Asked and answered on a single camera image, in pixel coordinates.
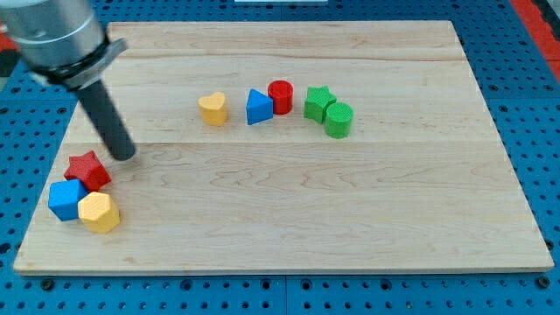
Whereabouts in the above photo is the green star block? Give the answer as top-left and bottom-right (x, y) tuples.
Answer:
(304, 86), (337, 124)

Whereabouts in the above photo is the blue cube block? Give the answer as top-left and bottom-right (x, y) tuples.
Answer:
(47, 179), (88, 221)

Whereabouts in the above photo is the yellow heart block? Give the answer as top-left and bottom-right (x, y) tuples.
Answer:
(198, 92), (228, 126)

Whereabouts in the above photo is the wooden board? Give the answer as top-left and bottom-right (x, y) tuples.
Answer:
(13, 20), (554, 276)

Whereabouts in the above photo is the green cylinder block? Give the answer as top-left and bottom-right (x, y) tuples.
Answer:
(324, 102), (354, 139)

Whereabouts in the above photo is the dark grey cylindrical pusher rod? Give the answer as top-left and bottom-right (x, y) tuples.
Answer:
(76, 80), (136, 161)

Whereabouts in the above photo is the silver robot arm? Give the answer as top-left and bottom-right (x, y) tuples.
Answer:
(1, 0), (136, 161)

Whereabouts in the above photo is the yellow hexagon block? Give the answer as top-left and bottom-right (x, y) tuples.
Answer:
(78, 192), (121, 234)

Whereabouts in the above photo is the red star block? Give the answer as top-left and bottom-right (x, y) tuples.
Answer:
(64, 150), (112, 192)

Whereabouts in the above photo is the red cylinder block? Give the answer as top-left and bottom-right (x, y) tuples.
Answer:
(268, 80), (294, 115)

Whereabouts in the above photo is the blue triangle block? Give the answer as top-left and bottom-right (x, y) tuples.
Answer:
(246, 89), (274, 125)

